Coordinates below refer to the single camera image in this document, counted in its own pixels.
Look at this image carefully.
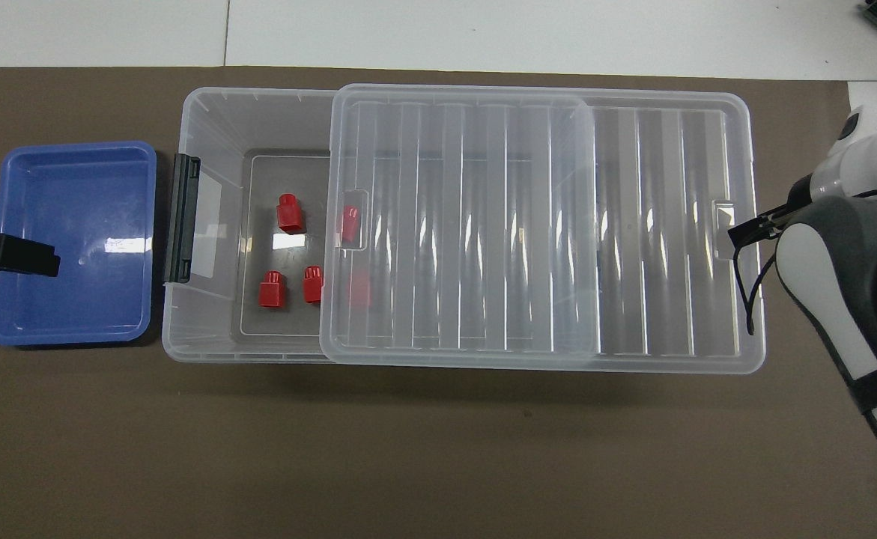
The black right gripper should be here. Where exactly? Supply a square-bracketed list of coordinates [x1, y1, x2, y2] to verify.
[728, 174, 815, 249]

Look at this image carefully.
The clear ribbed plastic lid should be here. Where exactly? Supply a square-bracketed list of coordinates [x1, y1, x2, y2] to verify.
[320, 83, 767, 376]

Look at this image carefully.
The blue plastic tray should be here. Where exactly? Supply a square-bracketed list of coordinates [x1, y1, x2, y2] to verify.
[0, 141, 159, 348]

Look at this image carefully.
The clear plastic storage box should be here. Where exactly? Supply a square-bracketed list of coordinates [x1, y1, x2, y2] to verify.
[162, 87, 601, 365]

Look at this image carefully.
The brown table mat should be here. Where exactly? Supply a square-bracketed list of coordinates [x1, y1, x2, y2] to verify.
[0, 66, 877, 539]

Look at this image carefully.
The black box latch handle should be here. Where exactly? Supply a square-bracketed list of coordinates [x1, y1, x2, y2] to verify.
[163, 153, 202, 285]

